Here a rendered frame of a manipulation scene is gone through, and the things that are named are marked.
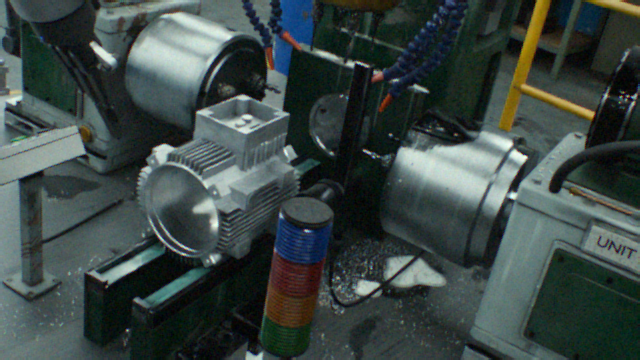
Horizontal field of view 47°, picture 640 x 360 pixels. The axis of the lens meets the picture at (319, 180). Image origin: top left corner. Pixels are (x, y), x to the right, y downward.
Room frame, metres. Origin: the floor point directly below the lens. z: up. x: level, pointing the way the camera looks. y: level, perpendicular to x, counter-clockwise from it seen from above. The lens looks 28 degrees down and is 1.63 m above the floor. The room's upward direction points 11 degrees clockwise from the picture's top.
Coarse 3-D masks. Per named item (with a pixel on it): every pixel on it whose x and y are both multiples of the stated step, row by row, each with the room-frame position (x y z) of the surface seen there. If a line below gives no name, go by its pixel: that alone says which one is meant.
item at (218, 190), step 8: (160, 152) 1.01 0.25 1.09; (280, 152) 1.10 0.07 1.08; (288, 152) 1.10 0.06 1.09; (152, 160) 1.00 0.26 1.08; (160, 160) 1.00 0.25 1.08; (280, 160) 1.10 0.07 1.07; (288, 160) 1.09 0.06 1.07; (152, 168) 1.00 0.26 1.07; (216, 184) 0.94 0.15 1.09; (224, 184) 0.95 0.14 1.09; (216, 192) 0.94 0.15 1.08; (224, 192) 0.94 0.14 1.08; (216, 200) 0.94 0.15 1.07; (144, 224) 1.00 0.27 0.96; (152, 232) 0.99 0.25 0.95; (208, 256) 0.94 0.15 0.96; (216, 256) 0.95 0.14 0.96; (208, 264) 0.94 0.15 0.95
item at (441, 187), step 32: (416, 128) 1.16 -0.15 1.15; (448, 128) 1.16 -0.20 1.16; (480, 128) 1.17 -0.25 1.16; (384, 160) 1.18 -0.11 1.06; (416, 160) 1.11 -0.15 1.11; (448, 160) 1.10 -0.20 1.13; (480, 160) 1.09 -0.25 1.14; (512, 160) 1.10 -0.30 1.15; (384, 192) 1.11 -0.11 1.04; (416, 192) 1.08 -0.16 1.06; (448, 192) 1.07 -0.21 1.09; (480, 192) 1.05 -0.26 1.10; (512, 192) 1.09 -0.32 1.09; (384, 224) 1.12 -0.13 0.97; (416, 224) 1.08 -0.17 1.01; (448, 224) 1.05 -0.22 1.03; (480, 224) 1.04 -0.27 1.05; (448, 256) 1.07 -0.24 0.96; (480, 256) 1.04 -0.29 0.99
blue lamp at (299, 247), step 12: (288, 228) 0.68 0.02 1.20; (300, 228) 0.67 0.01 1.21; (324, 228) 0.68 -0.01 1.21; (276, 240) 0.69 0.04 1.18; (288, 240) 0.68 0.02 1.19; (300, 240) 0.67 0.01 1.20; (312, 240) 0.67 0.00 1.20; (324, 240) 0.68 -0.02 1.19; (288, 252) 0.67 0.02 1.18; (300, 252) 0.67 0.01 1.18; (312, 252) 0.67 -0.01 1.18; (324, 252) 0.69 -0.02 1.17
